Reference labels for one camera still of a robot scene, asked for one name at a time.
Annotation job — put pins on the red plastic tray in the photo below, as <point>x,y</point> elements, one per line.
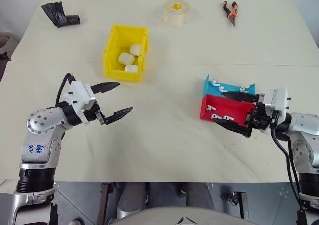
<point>236,110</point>

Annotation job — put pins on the dusky pink rounded object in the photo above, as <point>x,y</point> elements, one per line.
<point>6,39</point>

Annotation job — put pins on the silver robot torso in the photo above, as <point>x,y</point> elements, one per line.
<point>187,213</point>

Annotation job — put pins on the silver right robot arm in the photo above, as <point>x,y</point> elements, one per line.
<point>301,125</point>

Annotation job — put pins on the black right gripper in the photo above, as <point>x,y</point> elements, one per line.
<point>260,119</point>

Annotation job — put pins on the blue plastic tray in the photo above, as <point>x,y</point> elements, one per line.
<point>211,91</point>

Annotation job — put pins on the yellow plastic bin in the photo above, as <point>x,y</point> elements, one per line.
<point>111,53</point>

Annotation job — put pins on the orange black pliers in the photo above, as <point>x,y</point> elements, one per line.
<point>233,14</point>

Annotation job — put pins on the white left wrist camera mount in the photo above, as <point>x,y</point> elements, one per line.
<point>79,93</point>

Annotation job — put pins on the black plastic printed part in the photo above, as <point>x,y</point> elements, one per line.
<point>58,16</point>

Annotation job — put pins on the clear tape roll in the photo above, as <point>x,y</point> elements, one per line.
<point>177,13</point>

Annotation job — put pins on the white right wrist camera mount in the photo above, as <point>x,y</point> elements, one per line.
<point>276,101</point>

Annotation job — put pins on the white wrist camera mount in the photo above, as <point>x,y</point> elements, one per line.
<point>276,101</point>
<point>79,93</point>

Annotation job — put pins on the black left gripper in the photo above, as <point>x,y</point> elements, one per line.
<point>91,114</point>

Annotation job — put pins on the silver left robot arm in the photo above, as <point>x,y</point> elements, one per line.
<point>42,120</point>

